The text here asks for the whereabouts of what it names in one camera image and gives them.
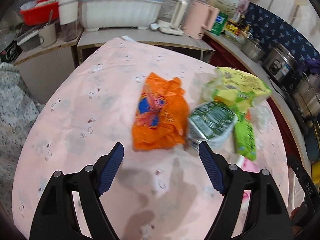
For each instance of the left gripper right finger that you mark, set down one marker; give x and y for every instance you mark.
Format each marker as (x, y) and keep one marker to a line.
(229, 180)

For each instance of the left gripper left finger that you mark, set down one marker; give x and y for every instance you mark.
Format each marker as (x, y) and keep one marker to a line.
(94, 181)

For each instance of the pink patterned paper cup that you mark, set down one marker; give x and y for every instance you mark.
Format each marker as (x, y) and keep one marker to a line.
(247, 165)

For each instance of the orange printed snack bag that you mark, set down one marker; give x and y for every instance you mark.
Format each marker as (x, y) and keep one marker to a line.
(161, 116)

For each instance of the yellow-green snack bag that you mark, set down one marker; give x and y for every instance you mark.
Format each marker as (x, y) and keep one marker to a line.
(238, 90)

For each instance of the green carton box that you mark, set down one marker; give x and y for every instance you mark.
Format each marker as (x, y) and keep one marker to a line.
(244, 139)

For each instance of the green plastic pouch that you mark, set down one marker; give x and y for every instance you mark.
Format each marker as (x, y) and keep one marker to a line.
(211, 122)

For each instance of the clear crumpled plastic wrap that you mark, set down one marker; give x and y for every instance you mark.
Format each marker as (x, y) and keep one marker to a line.
(261, 117)

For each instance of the pink patterned tablecloth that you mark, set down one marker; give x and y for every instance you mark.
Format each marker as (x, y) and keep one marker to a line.
(162, 193)

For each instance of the large steel steamer pot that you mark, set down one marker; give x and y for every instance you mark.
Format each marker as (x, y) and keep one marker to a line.
(306, 95)

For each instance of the silver rice cooker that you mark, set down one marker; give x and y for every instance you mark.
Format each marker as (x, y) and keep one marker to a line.
(279, 63)

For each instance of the small steel pot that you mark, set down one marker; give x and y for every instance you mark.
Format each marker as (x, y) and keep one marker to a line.
(252, 49)

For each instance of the yellow label jar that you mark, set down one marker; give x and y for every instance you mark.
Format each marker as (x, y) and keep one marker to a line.
(236, 29)

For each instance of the navy floral cloth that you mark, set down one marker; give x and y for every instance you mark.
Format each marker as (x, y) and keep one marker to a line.
(271, 30)

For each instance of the green tin can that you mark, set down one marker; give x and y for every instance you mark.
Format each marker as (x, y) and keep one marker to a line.
(219, 23)

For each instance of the pink electric kettle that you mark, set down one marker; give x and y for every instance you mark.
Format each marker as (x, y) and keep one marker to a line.
(200, 17)

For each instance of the red plastic basket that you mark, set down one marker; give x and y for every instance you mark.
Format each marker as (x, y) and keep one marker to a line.
(43, 11)

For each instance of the white dish rack grey lid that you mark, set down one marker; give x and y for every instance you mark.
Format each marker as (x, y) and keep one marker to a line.
(97, 14)

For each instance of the white glass electric kettle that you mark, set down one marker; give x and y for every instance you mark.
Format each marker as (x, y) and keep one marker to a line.
(170, 17)

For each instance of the white tall cup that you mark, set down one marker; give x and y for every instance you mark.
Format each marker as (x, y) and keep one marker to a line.
(68, 17)

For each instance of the white cardboard box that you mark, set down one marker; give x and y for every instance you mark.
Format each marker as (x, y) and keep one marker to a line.
(228, 7)

